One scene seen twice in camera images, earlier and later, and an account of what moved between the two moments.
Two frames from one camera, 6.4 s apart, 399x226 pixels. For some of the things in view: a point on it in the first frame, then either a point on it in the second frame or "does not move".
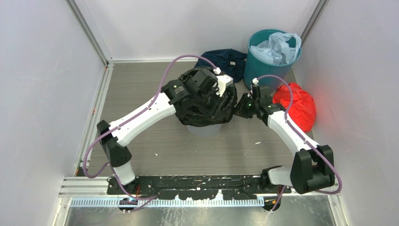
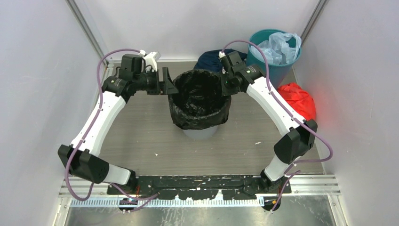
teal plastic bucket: x=270 y=77 does not move
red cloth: x=302 y=110 does not move
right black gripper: x=239 y=110 to x=227 y=92
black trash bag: x=188 y=116 does not move
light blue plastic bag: x=276 y=51 does not move
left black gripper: x=216 y=112 to x=168 y=86
